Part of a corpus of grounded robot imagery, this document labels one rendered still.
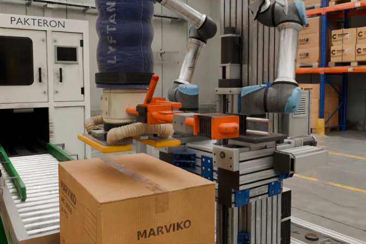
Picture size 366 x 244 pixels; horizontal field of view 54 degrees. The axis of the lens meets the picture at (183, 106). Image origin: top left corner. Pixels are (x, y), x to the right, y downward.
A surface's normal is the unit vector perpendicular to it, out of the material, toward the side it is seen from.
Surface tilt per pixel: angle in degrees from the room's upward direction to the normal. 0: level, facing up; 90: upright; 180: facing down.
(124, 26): 70
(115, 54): 75
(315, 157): 90
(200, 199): 90
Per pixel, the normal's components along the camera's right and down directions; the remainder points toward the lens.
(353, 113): -0.80, 0.04
